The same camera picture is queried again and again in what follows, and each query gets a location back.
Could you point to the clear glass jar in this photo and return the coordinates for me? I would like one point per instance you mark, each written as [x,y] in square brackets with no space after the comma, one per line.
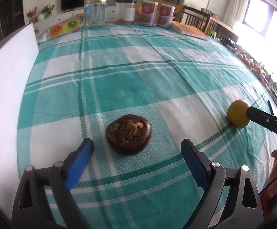
[94,12]

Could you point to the clear canister black lid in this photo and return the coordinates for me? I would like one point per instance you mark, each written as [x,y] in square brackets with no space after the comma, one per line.
[125,12]

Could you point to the wooden dining table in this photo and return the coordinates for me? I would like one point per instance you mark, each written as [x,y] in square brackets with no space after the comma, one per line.
[223,31]

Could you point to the left red snack tin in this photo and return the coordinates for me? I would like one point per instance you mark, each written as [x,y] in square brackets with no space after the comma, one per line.
[148,13]

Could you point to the red flower vase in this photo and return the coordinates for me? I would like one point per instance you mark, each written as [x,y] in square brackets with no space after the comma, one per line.
[31,14]

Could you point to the small potted plant left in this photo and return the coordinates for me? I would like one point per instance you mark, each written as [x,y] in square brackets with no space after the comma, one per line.
[47,10]

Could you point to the yellow green round fruit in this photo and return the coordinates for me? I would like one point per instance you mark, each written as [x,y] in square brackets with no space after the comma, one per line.
[236,114]

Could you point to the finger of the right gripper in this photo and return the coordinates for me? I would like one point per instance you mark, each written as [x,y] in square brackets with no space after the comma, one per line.
[270,107]
[262,118]

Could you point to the dark brown water chestnut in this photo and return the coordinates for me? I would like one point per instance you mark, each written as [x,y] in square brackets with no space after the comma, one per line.
[128,135]

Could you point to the fruit pattern cushion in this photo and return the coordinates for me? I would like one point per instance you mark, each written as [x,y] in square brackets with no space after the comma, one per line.
[65,27]

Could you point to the wooden chair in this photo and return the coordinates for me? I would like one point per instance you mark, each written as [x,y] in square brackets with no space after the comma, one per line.
[193,17]

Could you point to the right red snack tin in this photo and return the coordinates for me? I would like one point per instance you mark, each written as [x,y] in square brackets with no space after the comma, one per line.
[165,16]

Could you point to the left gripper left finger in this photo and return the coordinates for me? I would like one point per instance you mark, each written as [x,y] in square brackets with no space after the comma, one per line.
[31,208]

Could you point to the red snack tin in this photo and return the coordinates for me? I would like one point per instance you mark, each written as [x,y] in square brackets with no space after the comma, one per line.
[148,13]
[165,16]

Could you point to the white cardboard box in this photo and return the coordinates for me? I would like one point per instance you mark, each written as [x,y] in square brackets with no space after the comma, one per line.
[18,53]

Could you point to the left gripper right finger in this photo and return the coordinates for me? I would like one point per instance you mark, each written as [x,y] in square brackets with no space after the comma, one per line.
[242,208]

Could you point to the dark display shelf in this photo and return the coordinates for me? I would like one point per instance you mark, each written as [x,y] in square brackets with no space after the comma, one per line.
[11,16]

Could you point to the orange book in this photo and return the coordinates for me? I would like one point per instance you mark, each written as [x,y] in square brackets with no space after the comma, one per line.
[187,30]

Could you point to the teal plaid tablecloth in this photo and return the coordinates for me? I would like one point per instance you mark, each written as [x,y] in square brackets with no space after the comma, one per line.
[83,81]

